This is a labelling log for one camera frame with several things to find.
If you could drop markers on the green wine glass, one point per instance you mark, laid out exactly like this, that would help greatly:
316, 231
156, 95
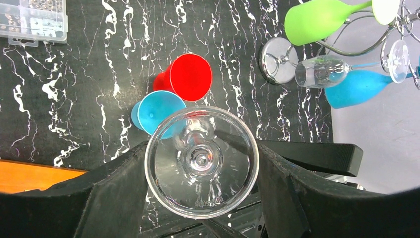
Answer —
317, 19

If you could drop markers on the red wine glass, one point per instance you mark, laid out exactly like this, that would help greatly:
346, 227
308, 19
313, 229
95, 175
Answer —
189, 76

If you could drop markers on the light blue wine glass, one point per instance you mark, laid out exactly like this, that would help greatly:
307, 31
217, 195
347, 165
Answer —
154, 108

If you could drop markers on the blue wine glass silver rack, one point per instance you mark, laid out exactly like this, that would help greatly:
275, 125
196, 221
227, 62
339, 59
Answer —
360, 86

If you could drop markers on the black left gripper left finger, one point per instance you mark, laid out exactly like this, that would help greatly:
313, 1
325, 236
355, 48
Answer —
105, 202

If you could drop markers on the silver wire glass rack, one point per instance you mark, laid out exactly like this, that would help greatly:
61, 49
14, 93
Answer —
403, 23

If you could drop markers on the clear wine glass silver rack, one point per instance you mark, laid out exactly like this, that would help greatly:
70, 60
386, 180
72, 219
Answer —
329, 70

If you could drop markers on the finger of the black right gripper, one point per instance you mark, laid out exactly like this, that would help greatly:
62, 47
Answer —
330, 158

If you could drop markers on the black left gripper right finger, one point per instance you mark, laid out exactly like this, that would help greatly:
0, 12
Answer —
298, 203

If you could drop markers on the clear plastic screw box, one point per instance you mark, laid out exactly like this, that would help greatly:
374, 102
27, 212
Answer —
27, 22

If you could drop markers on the orange wooden rack base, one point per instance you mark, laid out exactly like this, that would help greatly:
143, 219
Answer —
16, 177

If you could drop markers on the clear wine glass gold rack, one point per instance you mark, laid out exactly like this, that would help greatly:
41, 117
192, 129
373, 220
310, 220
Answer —
201, 162

